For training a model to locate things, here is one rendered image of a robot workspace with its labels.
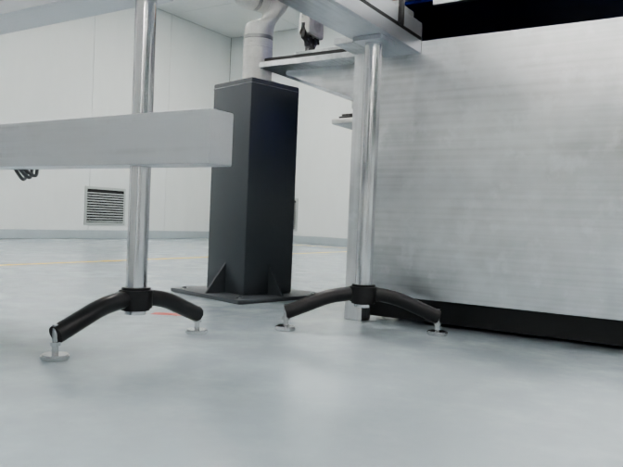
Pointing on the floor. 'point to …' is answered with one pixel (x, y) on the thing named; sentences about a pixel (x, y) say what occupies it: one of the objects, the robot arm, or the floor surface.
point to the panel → (505, 170)
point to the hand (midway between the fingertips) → (310, 53)
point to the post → (355, 189)
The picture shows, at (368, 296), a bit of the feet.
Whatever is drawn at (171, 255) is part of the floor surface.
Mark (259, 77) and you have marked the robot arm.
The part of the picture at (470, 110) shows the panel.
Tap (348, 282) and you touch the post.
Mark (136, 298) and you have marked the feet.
